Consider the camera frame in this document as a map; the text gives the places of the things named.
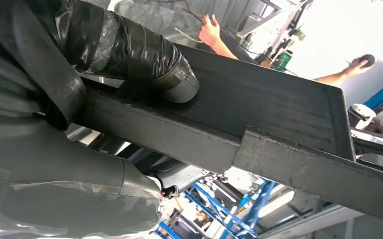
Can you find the green plastic container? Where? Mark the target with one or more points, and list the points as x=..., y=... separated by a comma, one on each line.
x=283, y=61

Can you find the blue wheeled rack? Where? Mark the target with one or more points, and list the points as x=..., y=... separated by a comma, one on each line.
x=259, y=201

